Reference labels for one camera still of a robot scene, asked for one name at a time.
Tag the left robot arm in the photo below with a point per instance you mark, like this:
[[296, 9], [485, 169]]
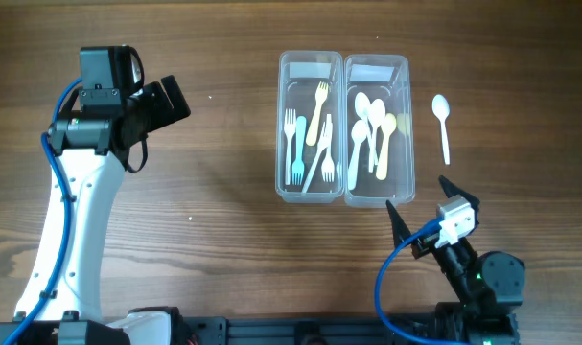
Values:
[[96, 121]]

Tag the right clear plastic container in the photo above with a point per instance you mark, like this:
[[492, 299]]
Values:
[[385, 77]]

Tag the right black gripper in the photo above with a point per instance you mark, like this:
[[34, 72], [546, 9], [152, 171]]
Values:
[[400, 230]]

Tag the clear plastic container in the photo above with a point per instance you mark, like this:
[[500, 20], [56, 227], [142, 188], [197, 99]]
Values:
[[385, 77], [300, 72]]

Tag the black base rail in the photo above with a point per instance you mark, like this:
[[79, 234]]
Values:
[[295, 330]]

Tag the left clear plastic container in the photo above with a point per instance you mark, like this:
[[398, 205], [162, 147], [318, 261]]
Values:
[[300, 72]]

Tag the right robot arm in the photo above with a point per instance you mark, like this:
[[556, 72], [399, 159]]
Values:
[[488, 287]]

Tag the yellow plastic fork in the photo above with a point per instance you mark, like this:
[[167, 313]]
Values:
[[321, 95]]

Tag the white plastic fork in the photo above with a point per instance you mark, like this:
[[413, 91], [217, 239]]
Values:
[[327, 166], [323, 143], [289, 130]]

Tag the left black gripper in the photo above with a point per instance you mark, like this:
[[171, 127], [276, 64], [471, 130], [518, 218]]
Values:
[[164, 114]]

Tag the yellow plastic spoon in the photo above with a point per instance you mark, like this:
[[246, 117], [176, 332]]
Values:
[[388, 126]]

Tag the light blue plastic fork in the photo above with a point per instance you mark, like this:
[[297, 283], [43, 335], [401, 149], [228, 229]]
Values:
[[298, 166]]

